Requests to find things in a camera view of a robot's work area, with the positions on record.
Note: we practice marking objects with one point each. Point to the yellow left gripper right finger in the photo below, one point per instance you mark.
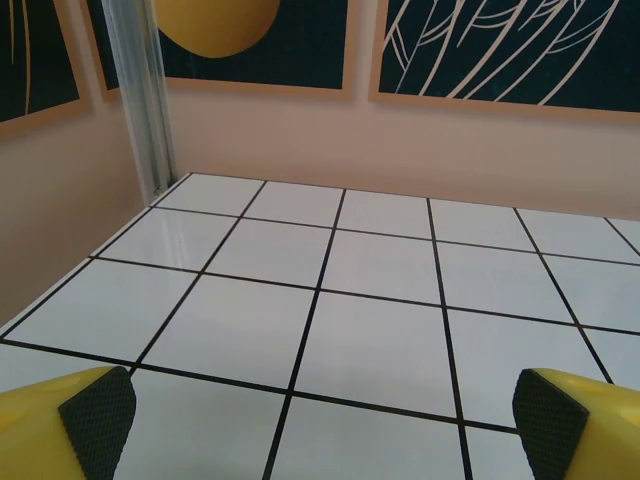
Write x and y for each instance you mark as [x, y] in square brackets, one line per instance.
[600, 430]

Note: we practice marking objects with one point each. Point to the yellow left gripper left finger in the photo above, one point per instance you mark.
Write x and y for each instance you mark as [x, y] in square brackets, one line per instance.
[30, 425]

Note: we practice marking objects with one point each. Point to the aluminium corner post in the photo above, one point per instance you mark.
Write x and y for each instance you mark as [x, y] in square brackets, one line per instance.
[140, 100]

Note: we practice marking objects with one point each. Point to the wall panel with beige circle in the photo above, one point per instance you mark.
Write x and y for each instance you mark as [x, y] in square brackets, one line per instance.
[45, 50]

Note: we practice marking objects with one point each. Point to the wall panel with leaf outlines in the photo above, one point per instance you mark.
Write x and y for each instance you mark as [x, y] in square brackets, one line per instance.
[500, 50]

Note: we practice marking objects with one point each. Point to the wall panel with orange oval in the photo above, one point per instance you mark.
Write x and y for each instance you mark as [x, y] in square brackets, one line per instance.
[300, 40]

